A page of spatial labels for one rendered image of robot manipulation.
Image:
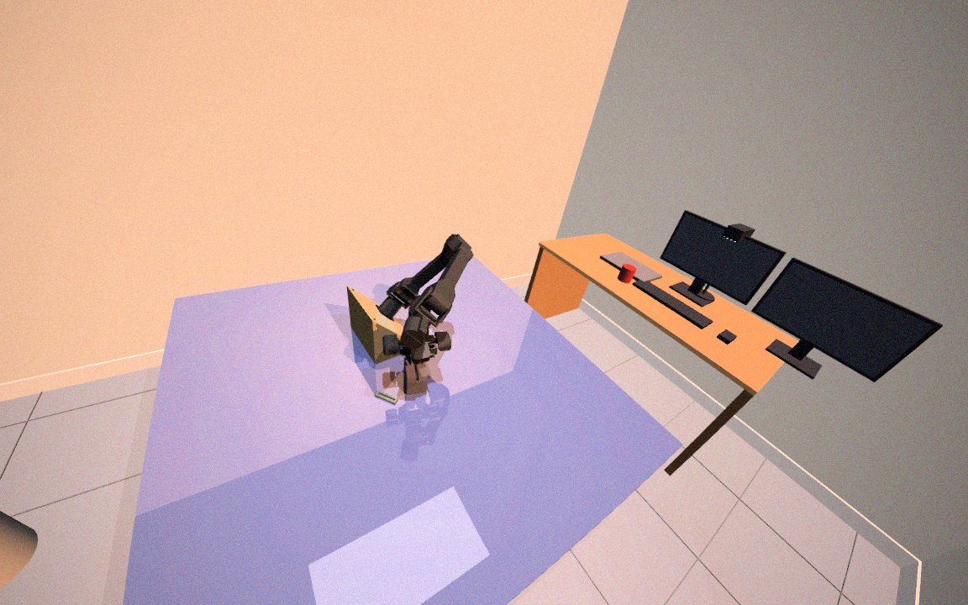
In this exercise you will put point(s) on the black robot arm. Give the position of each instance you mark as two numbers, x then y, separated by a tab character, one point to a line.
437	297

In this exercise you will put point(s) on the olive rectangular frame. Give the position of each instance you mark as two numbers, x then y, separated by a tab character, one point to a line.
385	399

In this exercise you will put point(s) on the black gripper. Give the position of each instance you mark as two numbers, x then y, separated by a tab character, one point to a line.
393	346

